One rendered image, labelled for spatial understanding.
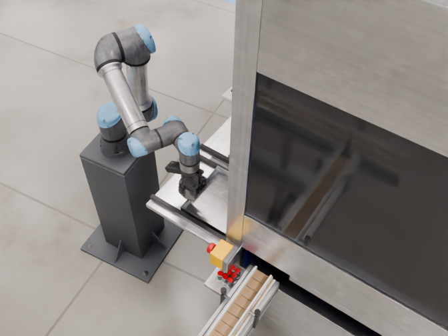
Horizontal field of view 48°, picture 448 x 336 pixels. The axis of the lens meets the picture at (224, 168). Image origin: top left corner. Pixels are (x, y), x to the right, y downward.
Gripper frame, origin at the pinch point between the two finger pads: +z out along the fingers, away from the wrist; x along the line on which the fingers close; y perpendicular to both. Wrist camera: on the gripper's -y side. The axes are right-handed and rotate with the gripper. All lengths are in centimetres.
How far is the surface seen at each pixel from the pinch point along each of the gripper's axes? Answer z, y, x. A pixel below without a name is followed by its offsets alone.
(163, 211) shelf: 3.7, -4.8, -9.7
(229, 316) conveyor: -2, 43, -33
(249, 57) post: -92, 31, -13
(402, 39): -111, 62, -13
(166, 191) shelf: 3.7, -10.0, -1.1
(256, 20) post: -102, 32, -13
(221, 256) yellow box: -11.8, 30.3, -20.3
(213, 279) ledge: 3.4, 29.1, -22.5
